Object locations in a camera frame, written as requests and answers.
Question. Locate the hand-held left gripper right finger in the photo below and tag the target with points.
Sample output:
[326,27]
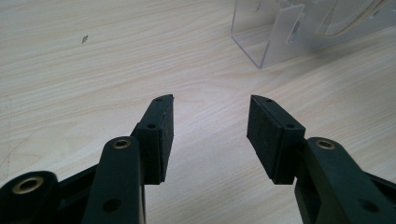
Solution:
[271,140]

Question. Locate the clear acrylic rack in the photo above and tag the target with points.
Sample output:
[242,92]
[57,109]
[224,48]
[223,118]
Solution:
[280,40]

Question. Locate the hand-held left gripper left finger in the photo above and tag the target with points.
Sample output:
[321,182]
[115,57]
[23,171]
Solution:
[155,137]

